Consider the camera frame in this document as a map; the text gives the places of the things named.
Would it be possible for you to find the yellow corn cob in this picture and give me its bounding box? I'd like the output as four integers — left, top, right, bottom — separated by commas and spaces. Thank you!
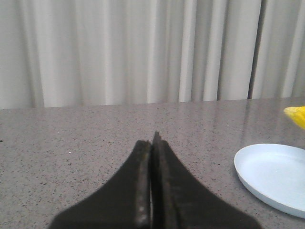
284, 106, 305, 129

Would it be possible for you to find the white pleated curtain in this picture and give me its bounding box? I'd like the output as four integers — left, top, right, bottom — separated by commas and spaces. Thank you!
0, 0, 305, 109

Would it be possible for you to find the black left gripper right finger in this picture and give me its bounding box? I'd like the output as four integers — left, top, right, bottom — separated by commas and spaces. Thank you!
151, 132, 260, 229

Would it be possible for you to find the light blue round plate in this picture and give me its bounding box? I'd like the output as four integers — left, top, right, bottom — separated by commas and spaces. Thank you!
234, 144, 305, 219

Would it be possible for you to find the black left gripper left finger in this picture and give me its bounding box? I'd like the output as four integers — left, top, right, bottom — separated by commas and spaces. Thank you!
50, 140, 152, 229

